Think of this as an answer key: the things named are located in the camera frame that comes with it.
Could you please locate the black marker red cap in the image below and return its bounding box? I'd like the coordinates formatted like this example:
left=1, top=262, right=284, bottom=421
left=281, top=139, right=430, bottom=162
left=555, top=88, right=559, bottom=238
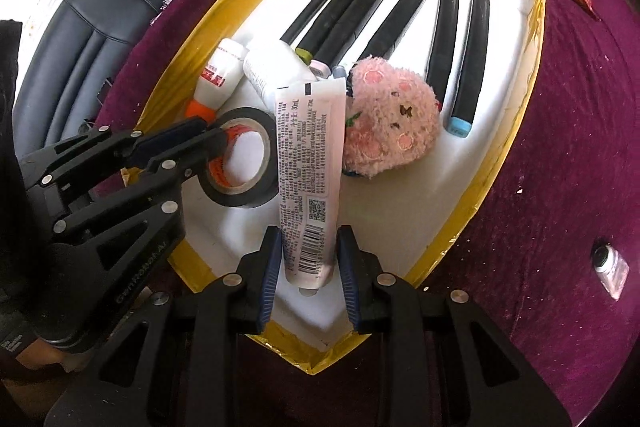
left=425, top=0, right=461, bottom=108

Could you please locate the white foam tray yellow edge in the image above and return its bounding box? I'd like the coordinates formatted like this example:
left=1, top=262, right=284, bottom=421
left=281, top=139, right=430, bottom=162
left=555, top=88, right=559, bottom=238
left=120, top=0, right=547, bottom=375

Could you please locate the pink plush toy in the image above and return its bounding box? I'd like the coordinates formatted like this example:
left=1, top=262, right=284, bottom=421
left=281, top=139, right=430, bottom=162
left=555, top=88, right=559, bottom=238
left=341, top=55, right=443, bottom=180

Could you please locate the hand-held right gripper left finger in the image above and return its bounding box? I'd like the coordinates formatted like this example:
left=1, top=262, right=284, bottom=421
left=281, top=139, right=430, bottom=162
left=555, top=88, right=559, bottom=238
left=42, top=226, right=283, bottom=427

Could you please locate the person's left hand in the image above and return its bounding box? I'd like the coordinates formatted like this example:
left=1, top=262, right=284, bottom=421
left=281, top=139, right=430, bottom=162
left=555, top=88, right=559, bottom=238
left=17, top=337, right=71, bottom=373

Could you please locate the black tape roll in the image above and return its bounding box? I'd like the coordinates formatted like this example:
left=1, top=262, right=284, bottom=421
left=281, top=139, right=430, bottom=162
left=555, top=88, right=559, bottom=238
left=200, top=107, right=280, bottom=209

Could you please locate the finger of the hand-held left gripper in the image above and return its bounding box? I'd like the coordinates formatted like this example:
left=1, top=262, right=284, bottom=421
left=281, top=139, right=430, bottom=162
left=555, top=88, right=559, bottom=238
left=47, top=146, right=231, bottom=248
left=20, top=117, right=226, bottom=188

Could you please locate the black marker blue cap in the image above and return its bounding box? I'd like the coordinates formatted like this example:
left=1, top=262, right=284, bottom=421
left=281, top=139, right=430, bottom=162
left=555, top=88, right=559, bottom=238
left=446, top=0, right=491, bottom=138

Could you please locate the white glue bottle orange cap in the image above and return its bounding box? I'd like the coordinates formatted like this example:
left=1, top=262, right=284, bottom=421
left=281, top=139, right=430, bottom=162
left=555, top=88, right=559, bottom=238
left=186, top=38, right=249, bottom=124

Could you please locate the black leather sofa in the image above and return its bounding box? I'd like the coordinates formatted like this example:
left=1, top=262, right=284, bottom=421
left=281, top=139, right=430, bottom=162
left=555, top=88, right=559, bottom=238
left=12, top=0, right=241, bottom=142

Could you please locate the plain white bottle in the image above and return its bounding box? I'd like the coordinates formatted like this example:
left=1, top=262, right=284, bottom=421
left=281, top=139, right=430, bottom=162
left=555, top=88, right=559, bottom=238
left=242, top=42, right=318, bottom=112

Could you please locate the white printed tube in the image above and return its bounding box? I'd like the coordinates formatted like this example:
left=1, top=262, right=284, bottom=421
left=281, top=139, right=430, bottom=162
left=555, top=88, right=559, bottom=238
left=274, top=79, right=347, bottom=297

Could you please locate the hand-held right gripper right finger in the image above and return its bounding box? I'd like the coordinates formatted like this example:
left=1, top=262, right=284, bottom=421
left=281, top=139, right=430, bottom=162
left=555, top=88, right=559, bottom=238
left=336, top=224, right=571, bottom=427

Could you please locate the black marker grey cap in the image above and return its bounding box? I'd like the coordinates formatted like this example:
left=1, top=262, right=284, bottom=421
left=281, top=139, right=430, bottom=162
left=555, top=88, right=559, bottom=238
left=332, top=0, right=443, bottom=80

